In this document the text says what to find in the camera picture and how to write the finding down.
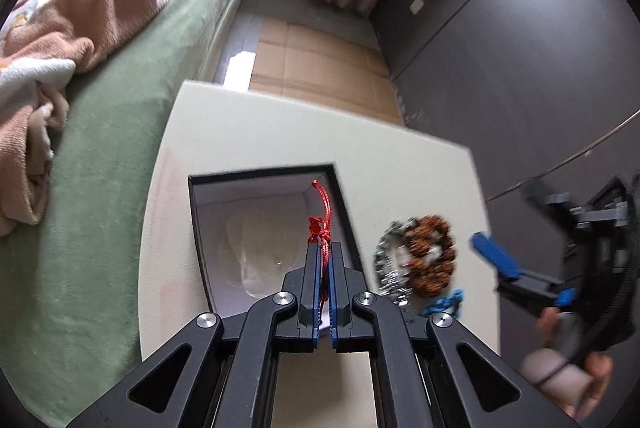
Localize brown wooden bead bracelet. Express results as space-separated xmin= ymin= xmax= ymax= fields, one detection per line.
xmin=402 ymin=213 xmax=458 ymax=300

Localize grey metal bead bracelet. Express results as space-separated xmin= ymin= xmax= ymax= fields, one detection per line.
xmin=372 ymin=217 xmax=420 ymax=307

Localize red cord pendant necklace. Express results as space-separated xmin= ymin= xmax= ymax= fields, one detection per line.
xmin=306 ymin=179 xmax=334 ymax=309

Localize black square jewelry box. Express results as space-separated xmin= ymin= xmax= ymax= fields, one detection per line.
xmin=188 ymin=165 xmax=362 ymax=317

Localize right human hand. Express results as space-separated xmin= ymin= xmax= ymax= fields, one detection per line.
xmin=520 ymin=307 xmax=614 ymax=422

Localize green sheet bed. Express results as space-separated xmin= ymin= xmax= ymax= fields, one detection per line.
xmin=1 ymin=0 xmax=236 ymax=427

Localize cardboard floor sheets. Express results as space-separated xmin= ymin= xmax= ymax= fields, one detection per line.
xmin=248 ymin=17 xmax=404 ymax=125

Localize pink fleece blanket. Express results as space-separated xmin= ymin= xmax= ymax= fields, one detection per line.
xmin=1 ymin=0 xmax=170 ymax=235

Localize white wall switch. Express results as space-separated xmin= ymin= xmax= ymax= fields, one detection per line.
xmin=409 ymin=0 xmax=424 ymax=15

